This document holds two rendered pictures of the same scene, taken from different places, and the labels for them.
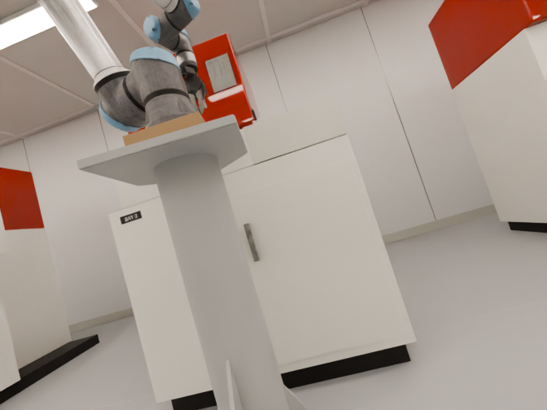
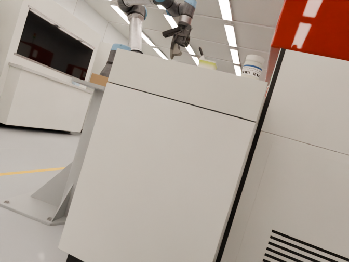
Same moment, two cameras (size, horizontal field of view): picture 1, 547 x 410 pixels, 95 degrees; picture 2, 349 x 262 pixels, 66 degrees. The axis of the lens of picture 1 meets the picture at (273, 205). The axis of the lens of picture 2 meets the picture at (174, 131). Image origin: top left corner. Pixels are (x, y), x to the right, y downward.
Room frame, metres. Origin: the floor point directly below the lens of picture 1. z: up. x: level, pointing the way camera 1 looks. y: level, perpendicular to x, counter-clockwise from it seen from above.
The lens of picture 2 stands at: (1.40, -1.38, 0.72)
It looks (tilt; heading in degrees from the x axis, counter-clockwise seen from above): 1 degrees down; 101
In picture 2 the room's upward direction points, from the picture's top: 17 degrees clockwise
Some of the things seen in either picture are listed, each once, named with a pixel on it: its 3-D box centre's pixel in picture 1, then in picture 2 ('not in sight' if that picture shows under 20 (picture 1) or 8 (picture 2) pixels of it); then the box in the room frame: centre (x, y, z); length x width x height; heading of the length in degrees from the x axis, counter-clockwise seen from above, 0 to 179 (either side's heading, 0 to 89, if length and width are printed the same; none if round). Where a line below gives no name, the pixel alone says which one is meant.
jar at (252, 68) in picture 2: not in sight; (252, 69); (1.42, -0.32, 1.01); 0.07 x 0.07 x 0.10
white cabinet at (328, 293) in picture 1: (264, 266); (176, 185); (1.22, 0.12, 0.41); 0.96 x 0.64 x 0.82; 84
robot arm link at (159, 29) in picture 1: (164, 30); (174, 8); (0.89, 0.20, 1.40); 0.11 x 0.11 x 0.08; 62
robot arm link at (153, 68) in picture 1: (158, 80); (120, 55); (0.64, 0.20, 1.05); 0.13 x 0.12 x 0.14; 62
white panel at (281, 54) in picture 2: not in sight; (266, 103); (1.58, 0.36, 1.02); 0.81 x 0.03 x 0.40; 84
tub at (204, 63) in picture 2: not in sight; (206, 69); (1.24, -0.20, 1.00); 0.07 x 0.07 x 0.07; 86
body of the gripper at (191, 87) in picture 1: (193, 81); (182, 35); (0.99, 0.17, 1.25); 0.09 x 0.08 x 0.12; 174
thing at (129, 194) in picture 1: (185, 172); not in sight; (0.98, 0.30, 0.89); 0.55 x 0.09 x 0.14; 84
